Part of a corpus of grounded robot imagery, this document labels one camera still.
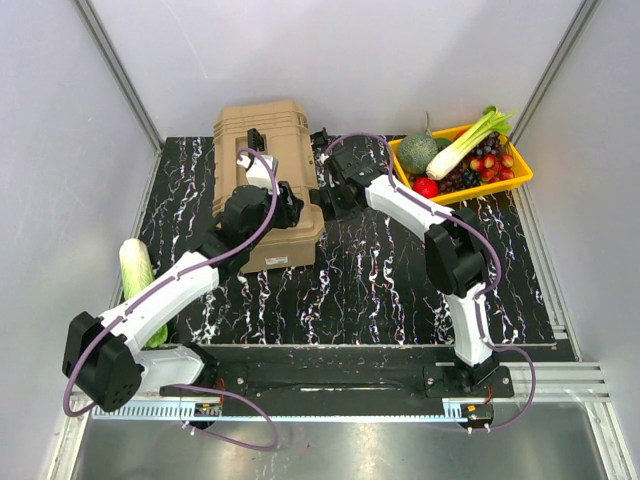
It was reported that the napa cabbage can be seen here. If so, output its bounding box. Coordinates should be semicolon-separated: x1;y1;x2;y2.
118;237;169;350

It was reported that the tan plastic tool box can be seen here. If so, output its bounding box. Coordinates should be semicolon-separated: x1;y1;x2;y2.
213;99;325;274

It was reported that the leek with green leaves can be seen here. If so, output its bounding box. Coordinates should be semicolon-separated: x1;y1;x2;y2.
425;106;515;181

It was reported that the black marble pattern mat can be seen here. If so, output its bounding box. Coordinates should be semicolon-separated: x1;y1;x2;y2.
139;137;554;345

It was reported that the green melon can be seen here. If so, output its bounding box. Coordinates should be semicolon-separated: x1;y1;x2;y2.
397;133;439;175

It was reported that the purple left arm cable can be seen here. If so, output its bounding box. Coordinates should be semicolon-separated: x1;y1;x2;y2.
62;146;281;452

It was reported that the red yellow cherry cluster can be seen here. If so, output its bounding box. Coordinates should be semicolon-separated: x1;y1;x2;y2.
468;153;515;184

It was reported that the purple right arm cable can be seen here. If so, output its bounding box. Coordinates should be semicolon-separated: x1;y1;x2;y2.
322;131;537;434

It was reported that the dark grape bunch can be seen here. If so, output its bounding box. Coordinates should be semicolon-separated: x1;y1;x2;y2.
436;132;505;195

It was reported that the yellow plastic tray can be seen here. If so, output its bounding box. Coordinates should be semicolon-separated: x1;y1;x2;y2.
394;134;533;205

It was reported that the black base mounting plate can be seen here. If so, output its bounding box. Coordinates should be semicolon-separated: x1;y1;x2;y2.
158;343;515;418

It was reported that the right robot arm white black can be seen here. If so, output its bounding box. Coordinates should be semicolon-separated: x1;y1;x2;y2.
313;145;499;396

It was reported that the avocado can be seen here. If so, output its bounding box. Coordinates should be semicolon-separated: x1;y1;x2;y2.
435;138;451;151

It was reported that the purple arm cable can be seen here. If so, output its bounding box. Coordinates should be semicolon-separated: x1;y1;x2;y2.
62;146;281;452
322;131;537;434

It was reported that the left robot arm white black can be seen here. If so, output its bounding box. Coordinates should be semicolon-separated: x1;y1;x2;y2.
62;147;301;417

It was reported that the red apple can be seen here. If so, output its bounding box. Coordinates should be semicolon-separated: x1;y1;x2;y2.
412;176;440;199

